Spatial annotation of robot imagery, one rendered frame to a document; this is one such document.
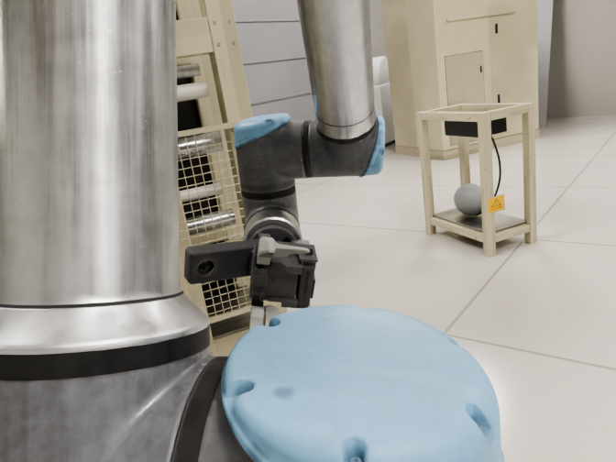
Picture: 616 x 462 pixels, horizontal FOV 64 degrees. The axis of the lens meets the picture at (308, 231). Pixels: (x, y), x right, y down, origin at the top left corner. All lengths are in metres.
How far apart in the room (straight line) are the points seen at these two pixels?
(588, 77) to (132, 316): 7.98
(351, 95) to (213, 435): 0.49
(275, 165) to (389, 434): 0.58
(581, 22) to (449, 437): 7.98
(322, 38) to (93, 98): 0.36
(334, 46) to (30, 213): 0.41
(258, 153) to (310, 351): 0.52
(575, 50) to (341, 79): 7.57
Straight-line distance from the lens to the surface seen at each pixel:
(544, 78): 7.64
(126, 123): 0.31
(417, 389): 0.26
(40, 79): 0.32
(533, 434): 1.74
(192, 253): 0.65
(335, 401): 0.25
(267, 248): 0.53
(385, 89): 7.26
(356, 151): 0.74
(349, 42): 0.62
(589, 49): 8.13
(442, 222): 3.23
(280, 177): 0.78
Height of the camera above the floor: 1.11
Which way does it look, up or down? 17 degrees down
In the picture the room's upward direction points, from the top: 9 degrees counter-clockwise
